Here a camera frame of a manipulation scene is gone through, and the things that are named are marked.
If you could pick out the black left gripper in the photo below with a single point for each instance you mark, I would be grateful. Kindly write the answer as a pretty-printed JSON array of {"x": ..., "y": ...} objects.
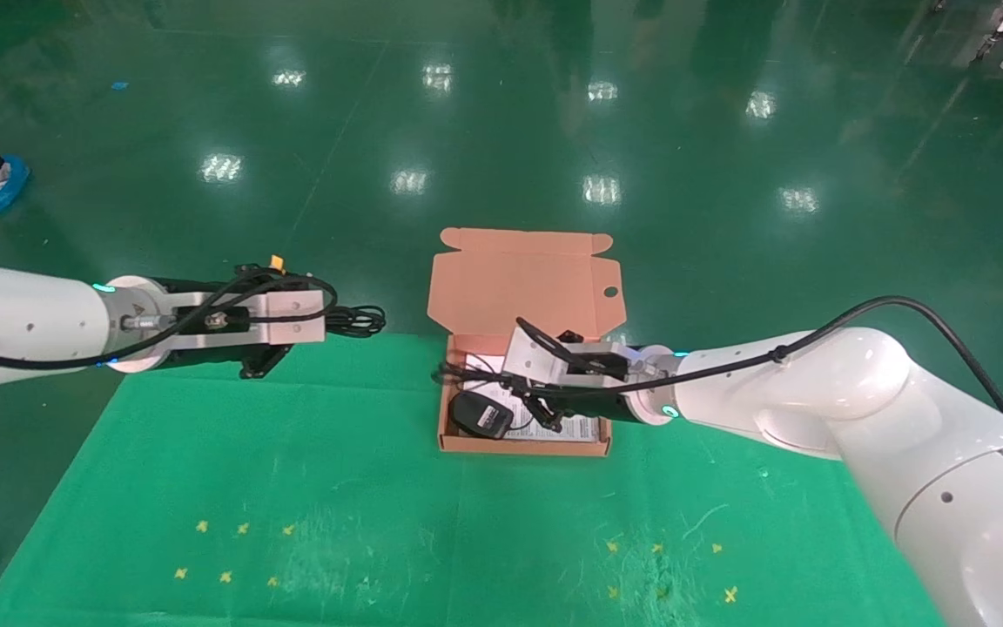
[{"x": 232, "y": 355}]

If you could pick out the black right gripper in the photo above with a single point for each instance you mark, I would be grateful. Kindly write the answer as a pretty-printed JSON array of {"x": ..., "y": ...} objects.
[{"x": 597, "y": 405}]

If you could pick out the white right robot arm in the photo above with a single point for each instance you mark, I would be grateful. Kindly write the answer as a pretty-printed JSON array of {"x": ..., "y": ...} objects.
[{"x": 902, "y": 418}]

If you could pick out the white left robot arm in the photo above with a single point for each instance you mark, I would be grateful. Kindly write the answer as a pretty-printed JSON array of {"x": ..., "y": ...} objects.
[{"x": 23, "y": 318}]

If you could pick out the brown cardboard mailer box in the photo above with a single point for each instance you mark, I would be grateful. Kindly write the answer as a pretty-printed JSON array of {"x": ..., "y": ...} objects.
[{"x": 519, "y": 287}]

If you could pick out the white printed manual sheet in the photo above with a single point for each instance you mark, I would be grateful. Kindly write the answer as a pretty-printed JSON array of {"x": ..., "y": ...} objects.
[{"x": 584, "y": 431}]

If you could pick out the yellow connector tab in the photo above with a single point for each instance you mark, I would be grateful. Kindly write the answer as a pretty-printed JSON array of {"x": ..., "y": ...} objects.
[{"x": 277, "y": 264}]

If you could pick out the green table cloth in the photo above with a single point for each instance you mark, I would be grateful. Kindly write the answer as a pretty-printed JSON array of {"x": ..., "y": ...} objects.
[{"x": 362, "y": 470}]

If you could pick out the blue shoe cover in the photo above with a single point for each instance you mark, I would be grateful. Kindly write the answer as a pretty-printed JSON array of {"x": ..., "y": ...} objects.
[{"x": 3, "y": 190}]

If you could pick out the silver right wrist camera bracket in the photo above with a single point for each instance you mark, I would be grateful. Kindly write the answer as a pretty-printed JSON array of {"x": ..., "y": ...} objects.
[{"x": 532, "y": 357}]

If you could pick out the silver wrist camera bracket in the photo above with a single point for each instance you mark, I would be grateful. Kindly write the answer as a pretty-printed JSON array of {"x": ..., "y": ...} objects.
[
  {"x": 292, "y": 309},
  {"x": 532, "y": 357}
]

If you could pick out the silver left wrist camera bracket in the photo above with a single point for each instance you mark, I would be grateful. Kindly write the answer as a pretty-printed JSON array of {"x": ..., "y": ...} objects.
[{"x": 292, "y": 309}]

